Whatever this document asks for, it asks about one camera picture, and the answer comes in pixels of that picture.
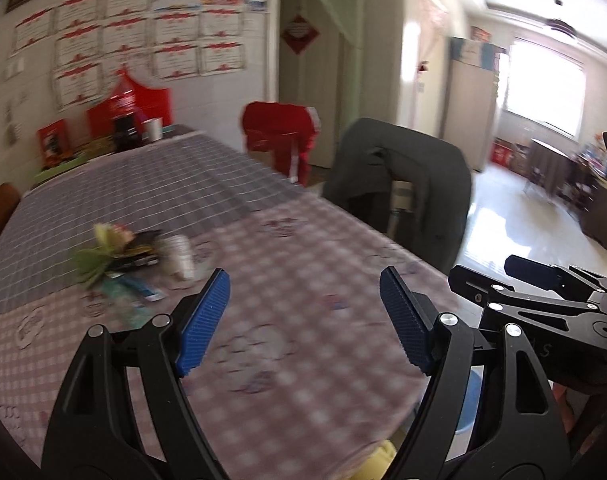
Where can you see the green flat box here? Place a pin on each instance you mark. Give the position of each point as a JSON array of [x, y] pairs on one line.
[[58, 170]]

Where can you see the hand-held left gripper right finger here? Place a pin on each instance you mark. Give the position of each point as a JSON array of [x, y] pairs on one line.
[[406, 320]]

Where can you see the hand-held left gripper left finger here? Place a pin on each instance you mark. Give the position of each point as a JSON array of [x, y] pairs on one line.
[[206, 325]]

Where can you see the window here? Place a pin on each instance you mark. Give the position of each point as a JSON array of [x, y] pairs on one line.
[[543, 85]]

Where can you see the red crate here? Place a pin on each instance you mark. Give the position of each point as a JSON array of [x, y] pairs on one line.
[[502, 152]]

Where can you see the red diamond door decoration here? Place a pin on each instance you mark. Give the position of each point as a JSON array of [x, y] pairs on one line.
[[299, 35]]

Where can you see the cola bottle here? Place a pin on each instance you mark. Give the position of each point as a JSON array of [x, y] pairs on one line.
[[126, 130]]

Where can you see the white wardrobe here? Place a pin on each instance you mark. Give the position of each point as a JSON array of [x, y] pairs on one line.
[[471, 110]]

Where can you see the pink checked tablecloth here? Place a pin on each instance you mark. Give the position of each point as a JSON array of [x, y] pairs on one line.
[[308, 285]]

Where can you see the red gift bag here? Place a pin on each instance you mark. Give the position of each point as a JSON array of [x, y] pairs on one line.
[[153, 105]]

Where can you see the ceiling lamp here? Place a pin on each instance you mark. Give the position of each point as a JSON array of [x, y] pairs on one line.
[[561, 25]]

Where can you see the dark grey jacket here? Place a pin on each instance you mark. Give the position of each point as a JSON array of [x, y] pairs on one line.
[[413, 160]]

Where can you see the grey grid tablecloth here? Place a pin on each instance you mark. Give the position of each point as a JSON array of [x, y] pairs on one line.
[[158, 185]]

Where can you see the brown wooden chair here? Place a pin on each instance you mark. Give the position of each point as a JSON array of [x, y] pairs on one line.
[[0, 215]]

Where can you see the yellow plastic object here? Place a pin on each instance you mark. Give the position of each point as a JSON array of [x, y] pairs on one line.
[[373, 465]]

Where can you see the white door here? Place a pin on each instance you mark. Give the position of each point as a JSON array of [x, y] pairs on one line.
[[328, 110]]

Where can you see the teal packet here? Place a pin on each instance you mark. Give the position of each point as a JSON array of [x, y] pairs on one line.
[[133, 287]]

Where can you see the white paper cup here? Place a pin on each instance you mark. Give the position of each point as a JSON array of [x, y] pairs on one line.
[[178, 257]]

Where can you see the black snack wrapper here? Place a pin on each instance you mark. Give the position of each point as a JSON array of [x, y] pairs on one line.
[[138, 250]]

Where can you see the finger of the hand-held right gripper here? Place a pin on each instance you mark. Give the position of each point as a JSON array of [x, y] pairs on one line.
[[531, 269], [513, 310]]

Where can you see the small red box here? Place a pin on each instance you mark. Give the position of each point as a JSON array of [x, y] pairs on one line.
[[53, 142]]

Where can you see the dark wooden cabinet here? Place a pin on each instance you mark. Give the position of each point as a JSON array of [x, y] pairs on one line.
[[598, 210]]

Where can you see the wall of certificates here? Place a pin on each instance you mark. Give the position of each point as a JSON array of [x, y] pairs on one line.
[[128, 25]]

